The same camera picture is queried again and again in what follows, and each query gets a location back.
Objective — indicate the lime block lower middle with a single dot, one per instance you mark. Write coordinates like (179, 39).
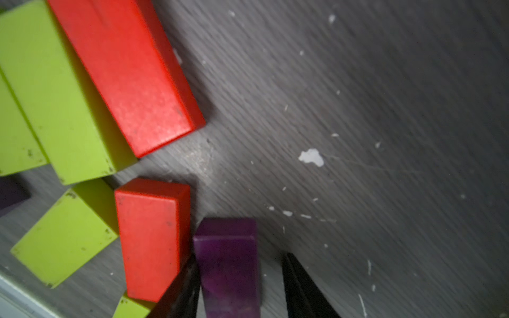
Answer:
(73, 231)

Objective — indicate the purple block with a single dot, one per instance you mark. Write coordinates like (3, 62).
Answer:
(227, 256)
(14, 192)

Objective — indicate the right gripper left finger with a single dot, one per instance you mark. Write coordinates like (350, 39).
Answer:
(180, 300)

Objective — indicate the lime block pair centre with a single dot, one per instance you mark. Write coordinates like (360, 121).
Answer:
(68, 115)

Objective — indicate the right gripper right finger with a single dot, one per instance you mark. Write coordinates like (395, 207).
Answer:
(303, 297)

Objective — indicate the red block pile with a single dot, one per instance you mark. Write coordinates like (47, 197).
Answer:
(128, 56)
(154, 227)

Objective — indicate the lime block bottom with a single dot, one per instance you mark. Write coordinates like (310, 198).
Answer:
(132, 308)

